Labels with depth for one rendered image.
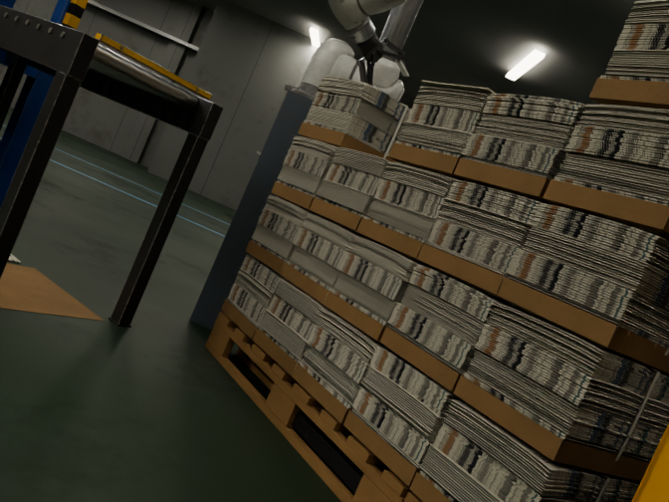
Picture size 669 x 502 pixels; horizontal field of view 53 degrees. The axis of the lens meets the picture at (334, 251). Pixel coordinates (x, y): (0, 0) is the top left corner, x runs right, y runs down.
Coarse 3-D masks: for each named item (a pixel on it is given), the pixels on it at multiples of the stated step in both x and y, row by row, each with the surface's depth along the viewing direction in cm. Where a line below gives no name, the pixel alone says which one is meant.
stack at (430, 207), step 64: (320, 192) 215; (384, 192) 189; (448, 192) 169; (320, 256) 202; (384, 256) 179; (512, 256) 145; (256, 320) 221; (320, 320) 193; (384, 320) 171; (448, 320) 154; (384, 384) 163
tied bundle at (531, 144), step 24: (504, 96) 162; (528, 96) 156; (504, 120) 160; (528, 120) 155; (552, 120) 148; (576, 120) 144; (480, 144) 163; (504, 144) 157; (528, 144) 151; (552, 144) 146; (528, 168) 149; (552, 168) 144
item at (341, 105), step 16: (336, 80) 233; (352, 80) 225; (320, 96) 239; (336, 96) 231; (352, 96) 223; (368, 96) 220; (384, 96) 223; (320, 112) 236; (336, 112) 228; (352, 112) 220; (368, 112) 222; (384, 112) 225; (336, 128) 224; (352, 128) 221; (368, 128) 224; (384, 128) 227; (336, 144) 221; (368, 144) 226
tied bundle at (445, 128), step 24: (432, 96) 185; (456, 96) 177; (480, 96) 169; (408, 120) 190; (432, 120) 182; (456, 120) 174; (480, 120) 168; (408, 144) 186; (432, 144) 178; (456, 144) 170; (432, 168) 175
